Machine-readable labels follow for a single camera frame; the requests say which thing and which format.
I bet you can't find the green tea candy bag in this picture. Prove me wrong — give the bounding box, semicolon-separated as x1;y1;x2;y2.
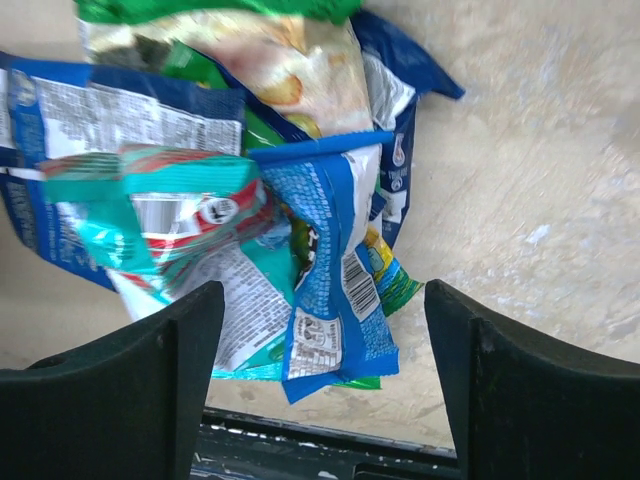
364;226;424;317

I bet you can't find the teal snack packet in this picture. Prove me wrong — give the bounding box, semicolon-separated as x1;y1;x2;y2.
40;143;299;381

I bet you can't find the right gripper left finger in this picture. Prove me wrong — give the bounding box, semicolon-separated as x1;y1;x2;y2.
1;281;225;479

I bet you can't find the green Chuba chips bag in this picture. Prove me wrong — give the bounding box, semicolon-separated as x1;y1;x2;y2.
76;1;373;138

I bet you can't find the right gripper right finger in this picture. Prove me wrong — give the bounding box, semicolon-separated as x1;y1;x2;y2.
424;280;639;479

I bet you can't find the small bright blue packet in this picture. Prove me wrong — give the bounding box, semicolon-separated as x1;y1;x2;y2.
249;130;399;403

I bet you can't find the blue white snack packet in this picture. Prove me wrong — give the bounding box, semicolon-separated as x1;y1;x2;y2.
351;10;465;246

